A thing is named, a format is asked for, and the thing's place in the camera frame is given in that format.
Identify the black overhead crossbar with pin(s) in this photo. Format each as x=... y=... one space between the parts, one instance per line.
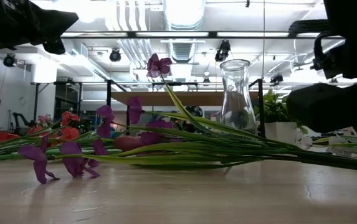
x=131 y=35

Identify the purple artificial flower bunch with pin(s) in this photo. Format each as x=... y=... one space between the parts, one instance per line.
x=72 y=161

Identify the pink background flowers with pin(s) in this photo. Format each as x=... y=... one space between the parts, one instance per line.
x=45 y=119

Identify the silver ceiling air duct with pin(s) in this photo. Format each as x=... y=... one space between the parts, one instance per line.
x=182 y=15

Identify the clear glass vase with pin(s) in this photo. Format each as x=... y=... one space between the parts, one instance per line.
x=237 y=102

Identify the green potted plant white pot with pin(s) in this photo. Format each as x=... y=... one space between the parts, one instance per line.
x=279 y=132

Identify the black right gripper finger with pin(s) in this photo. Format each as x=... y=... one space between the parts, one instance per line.
x=324 y=107

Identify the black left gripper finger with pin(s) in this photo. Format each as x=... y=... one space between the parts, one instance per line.
x=52 y=32
x=58 y=20

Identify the black background robot arm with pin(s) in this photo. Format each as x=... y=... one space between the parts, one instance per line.
x=17 y=116

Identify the red artificial tulip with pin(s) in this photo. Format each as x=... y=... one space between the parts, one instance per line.
x=126 y=143

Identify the white artificial flower bunch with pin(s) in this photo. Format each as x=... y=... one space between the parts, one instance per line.
x=304 y=141

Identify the black ceiling spotlight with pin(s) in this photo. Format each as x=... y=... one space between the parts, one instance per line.
x=277 y=79
x=115 y=56
x=9 y=60
x=222 y=51

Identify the black background rig frame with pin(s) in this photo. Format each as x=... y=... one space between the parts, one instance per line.
x=36 y=102

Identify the orange artificial flower bunch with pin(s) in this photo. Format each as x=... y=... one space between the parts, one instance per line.
x=69 y=133

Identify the wooden shelf with black legs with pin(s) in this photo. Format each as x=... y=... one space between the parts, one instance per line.
x=181 y=98

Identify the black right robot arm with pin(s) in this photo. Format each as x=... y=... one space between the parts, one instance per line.
x=352 y=15

